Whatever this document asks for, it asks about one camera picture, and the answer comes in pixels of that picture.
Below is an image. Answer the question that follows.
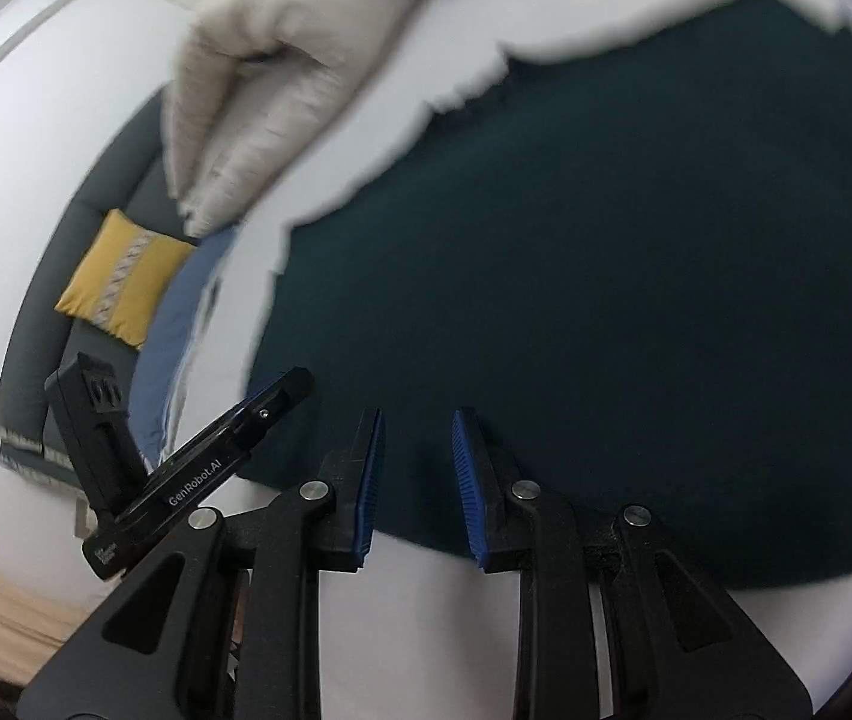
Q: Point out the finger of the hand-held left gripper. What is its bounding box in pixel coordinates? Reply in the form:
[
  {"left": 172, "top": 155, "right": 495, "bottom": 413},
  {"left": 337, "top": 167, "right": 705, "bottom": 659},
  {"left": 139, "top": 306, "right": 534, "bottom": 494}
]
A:
[
  {"left": 43, "top": 351, "right": 151, "bottom": 517},
  {"left": 142, "top": 367, "right": 314, "bottom": 496}
]

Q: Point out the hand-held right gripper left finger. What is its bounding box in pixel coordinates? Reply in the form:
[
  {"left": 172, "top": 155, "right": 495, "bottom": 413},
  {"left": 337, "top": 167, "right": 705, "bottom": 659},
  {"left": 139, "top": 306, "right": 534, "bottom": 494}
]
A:
[{"left": 25, "top": 406, "right": 386, "bottom": 720}]

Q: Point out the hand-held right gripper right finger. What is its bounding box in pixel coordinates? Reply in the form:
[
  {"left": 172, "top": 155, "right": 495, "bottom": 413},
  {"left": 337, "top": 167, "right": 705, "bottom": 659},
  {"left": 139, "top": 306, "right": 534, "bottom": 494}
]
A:
[{"left": 452, "top": 406, "right": 817, "bottom": 720}]

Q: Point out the dark green sweater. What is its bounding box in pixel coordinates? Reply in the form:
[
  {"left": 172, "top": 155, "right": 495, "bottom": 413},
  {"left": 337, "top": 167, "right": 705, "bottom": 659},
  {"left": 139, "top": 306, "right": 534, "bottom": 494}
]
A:
[{"left": 235, "top": 0, "right": 852, "bottom": 592}]

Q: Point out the grey padded headboard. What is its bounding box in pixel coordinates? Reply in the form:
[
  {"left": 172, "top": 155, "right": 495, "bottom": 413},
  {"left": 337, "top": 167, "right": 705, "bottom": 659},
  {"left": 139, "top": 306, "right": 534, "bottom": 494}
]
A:
[{"left": 0, "top": 82, "right": 202, "bottom": 492}]

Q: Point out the blue blanket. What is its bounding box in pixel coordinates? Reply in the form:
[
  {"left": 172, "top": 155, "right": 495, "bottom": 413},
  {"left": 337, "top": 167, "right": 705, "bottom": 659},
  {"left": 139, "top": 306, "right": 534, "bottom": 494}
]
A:
[{"left": 130, "top": 225, "right": 239, "bottom": 466}]

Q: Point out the yellow pillow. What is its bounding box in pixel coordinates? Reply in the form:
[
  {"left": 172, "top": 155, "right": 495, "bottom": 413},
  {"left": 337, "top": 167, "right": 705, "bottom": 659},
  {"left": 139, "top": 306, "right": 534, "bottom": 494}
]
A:
[{"left": 55, "top": 208, "right": 198, "bottom": 350}]

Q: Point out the rolled beige duvet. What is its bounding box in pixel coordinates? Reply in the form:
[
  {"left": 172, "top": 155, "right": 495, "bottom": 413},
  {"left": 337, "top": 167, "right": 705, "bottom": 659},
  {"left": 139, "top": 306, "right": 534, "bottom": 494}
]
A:
[{"left": 163, "top": 0, "right": 446, "bottom": 237}]

